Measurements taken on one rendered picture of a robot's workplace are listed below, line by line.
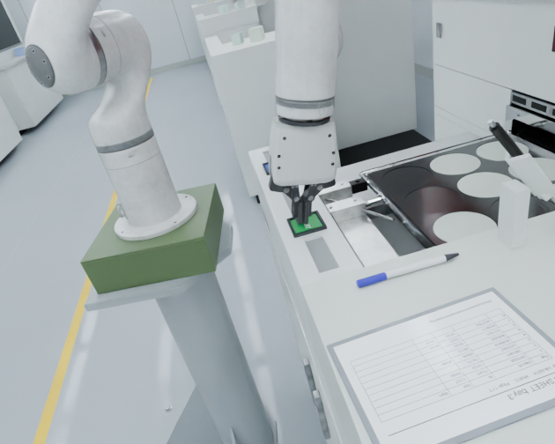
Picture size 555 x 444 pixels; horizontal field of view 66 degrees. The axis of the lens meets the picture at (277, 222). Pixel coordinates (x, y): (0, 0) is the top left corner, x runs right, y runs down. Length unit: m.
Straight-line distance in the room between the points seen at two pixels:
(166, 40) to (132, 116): 7.74
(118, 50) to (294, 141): 0.41
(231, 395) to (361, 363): 0.85
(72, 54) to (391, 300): 0.63
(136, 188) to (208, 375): 0.56
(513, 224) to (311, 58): 0.33
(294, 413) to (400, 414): 1.21
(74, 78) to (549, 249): 0.77
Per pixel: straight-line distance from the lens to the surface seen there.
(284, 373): 1.76
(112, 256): 0.94
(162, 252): 0.90
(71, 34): 0.83
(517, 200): 0.60
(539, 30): 1.09
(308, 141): 0.63
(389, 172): 0.98
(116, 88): 0.95
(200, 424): 1.55
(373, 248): 0.78
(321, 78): 0.60
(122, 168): 0.92
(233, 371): 1.25
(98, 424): 1.94
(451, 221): 0.80
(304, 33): 0.58
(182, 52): 8.64
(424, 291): 0.56
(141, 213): 0.95
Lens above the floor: 1.34
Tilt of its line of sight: 31 degrees down
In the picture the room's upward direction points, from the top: 14 degrees counter-clockwise
